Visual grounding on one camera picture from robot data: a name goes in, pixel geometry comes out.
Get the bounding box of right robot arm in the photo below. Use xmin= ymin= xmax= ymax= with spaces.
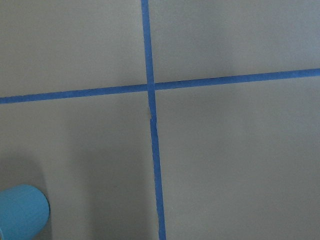
xmin=0 ymin=184 xmax=50 ymax=240

